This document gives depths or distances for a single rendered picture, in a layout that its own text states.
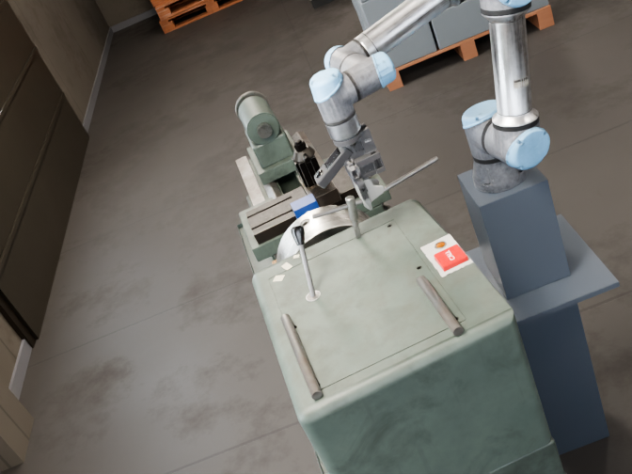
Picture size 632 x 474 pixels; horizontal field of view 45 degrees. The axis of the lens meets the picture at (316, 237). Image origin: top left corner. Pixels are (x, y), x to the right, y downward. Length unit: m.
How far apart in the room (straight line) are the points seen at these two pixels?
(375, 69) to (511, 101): 0.39
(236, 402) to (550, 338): 1.62
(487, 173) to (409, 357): 0.79
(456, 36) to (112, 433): 3.50
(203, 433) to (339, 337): 1.98
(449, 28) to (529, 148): 3.67
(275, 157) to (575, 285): 1.40
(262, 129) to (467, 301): 1.67
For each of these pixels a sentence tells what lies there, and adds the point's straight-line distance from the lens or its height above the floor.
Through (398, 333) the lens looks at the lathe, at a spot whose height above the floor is 1.25.
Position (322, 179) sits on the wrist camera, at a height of 1.45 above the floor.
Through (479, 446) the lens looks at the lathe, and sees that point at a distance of 1.76.
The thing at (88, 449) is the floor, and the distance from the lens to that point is 3.92.
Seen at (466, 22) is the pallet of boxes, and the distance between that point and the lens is 5.66.
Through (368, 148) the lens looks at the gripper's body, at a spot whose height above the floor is 1.48.
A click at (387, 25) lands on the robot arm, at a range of 1.91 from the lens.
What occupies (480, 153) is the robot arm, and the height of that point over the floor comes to 1.22.
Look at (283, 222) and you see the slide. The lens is 2.70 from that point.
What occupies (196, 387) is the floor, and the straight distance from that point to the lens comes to 3.82.
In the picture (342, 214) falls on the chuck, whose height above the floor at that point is 1.22.
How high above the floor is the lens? 2.31
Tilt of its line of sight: 32 degrees down
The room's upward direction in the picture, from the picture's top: 25 degrees counter-clockwise
